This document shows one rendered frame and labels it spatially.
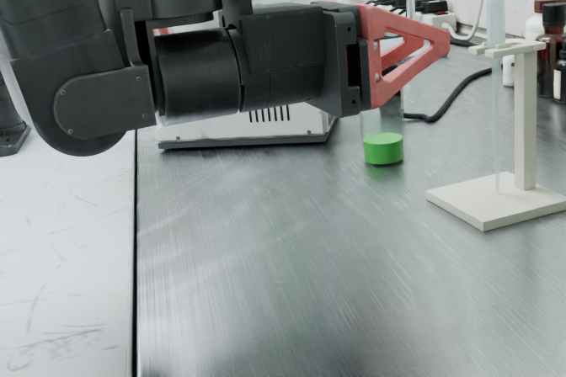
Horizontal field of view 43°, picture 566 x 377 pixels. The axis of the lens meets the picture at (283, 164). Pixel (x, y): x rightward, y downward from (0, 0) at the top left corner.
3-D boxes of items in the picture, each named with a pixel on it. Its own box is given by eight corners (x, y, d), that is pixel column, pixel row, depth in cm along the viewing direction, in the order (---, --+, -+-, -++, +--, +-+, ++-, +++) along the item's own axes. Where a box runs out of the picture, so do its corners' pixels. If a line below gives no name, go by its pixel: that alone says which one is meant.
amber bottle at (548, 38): (547, 100, 85) (548, 7, 82) (526, 93, 89) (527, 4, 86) (580, 94, 86) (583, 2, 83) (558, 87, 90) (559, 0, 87)
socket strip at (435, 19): (431, 35, 140) (430, 13, 139) (369, 18, 177) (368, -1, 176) (457, 32, 141) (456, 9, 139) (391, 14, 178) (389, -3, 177)
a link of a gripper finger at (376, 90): (411, -12, 53) (293, 3, 50) (467, -8, 46) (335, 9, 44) (414, 78, 55) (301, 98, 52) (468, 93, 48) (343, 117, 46)
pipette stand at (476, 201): (483, 231, 52) (480, 57, 48) (425, 199, 59) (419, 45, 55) (572, 208, 54) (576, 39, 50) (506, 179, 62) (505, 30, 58)
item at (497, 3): (488, 55, 53) (488, -7, 52) (503, 52, 53) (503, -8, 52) (493, 56, 52) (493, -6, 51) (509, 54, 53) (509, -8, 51)
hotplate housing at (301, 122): (155, 152, 81) (143, 83, 79) (191, 122, 93) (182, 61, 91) (349, 144, 76) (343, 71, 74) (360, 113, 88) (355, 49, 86)
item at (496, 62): (494, 194, 56) (492, -4, 51) (488, 191, 57) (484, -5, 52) (508, 192, 56) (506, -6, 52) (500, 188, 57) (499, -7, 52)
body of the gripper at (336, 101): (301, 2, 52) (203, 15, 50) (362, 10, 43) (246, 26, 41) (307, 89, 54) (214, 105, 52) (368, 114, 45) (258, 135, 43)
